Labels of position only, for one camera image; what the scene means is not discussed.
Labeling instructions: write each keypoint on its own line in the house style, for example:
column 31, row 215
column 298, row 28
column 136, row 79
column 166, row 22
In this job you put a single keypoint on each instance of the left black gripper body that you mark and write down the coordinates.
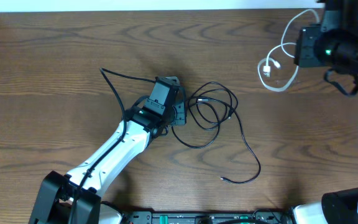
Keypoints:
column 181, row 113

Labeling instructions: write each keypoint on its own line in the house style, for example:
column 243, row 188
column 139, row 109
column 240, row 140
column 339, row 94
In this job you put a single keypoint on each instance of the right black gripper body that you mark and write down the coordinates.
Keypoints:
column 306, row 56

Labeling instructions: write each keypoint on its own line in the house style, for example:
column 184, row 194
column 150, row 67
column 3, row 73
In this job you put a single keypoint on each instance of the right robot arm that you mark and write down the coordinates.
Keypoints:
column 333, row 43

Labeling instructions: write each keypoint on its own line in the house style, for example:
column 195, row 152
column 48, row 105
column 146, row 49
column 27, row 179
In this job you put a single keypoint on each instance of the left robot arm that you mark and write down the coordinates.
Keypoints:
column 76, row 196

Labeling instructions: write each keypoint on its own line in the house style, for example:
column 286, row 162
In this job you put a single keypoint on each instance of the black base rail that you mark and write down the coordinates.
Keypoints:
column 149, row 216

